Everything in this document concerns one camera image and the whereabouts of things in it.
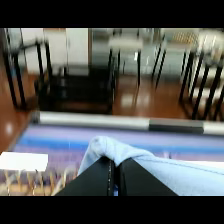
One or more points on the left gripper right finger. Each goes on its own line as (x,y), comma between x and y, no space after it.
(140,181)

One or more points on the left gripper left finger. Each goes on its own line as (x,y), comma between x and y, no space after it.
(95,181)

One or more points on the light blue garment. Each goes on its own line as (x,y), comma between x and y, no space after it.
(186,176)

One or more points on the silver frame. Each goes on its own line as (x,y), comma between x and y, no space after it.
(100,120)

